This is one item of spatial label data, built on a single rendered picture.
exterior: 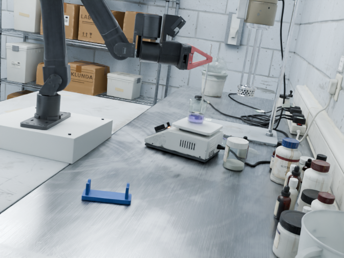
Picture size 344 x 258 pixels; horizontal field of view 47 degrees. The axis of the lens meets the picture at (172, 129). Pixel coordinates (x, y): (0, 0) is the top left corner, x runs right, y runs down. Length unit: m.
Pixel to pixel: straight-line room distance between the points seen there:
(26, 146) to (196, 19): 2.65
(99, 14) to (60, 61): 0.16
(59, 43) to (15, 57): 2.58
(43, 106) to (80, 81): 2.30
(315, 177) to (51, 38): 0.73
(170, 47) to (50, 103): 0.35
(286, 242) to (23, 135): 0.67
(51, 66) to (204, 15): 2.53
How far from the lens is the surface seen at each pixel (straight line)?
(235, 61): 3.49
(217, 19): 3.49
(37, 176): 0.94
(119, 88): 3.40
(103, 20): 1.08
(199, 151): 1.11
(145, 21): 1.09
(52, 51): 1.09
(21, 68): 3.65
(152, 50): 1.08
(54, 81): 1.09
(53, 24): 1.10
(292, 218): 0.74
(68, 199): 0.84
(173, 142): 1.14
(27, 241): 0.71
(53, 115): 1.12
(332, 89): 1.45
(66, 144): 1.00
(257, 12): 1.40
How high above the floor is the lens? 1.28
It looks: 16 degrees down
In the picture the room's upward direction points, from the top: 8 degrees clockwise
